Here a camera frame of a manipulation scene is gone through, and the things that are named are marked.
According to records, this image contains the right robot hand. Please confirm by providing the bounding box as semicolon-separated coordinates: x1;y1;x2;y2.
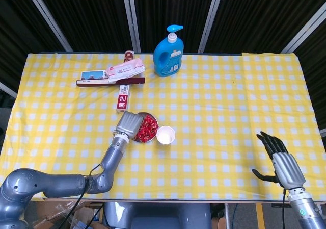
252;131;306;189

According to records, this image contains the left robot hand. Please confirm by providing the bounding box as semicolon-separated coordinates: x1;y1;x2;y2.
116;111;144;140

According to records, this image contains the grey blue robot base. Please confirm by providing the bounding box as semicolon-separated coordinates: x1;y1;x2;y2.
103;202;212;229

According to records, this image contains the red white toothpaste box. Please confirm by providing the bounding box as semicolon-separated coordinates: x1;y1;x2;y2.
116;50;135;114

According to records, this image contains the round metal plate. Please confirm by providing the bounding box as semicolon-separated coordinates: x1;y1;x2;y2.
133;111;159;143

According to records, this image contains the white paper cup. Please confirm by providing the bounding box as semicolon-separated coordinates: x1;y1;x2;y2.
156;125;176;145

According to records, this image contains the pink wet wipes pack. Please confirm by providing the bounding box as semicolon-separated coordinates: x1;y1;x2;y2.
105;57;146;84

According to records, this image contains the long dark red box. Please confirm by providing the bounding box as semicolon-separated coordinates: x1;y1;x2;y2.
75;70;146;88

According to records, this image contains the yellow checked tablecloth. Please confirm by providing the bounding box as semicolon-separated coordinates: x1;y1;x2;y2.
0;52;326;202

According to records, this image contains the metal table leg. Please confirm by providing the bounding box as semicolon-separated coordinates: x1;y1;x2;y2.
225;202;234;229

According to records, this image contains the blue detergent pump bottle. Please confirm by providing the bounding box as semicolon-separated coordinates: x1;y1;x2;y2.
153;24;184;77

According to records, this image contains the clear plastic packaging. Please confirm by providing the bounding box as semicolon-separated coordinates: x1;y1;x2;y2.
55;203;85;229

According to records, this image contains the brown cardboard box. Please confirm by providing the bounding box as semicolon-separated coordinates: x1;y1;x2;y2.
28;200;104;229

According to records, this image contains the black pleated curtain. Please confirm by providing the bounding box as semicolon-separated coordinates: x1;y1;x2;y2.
0;0;326;128

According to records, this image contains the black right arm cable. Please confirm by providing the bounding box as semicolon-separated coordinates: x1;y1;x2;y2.
281;187;288;229

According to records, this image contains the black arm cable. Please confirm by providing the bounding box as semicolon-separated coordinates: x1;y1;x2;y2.
281;187;288;229
60;162;102;229

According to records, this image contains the yellow strap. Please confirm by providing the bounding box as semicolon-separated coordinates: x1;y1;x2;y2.
255;202;264;229

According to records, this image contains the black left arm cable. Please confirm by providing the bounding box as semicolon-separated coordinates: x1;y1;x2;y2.
60;162;102;229

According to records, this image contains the aluminium frame post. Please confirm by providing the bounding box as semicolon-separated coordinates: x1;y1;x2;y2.
121;0;141;53
21;0;73;53
198;0;226;53
0;82;18;98
281;8;326;54

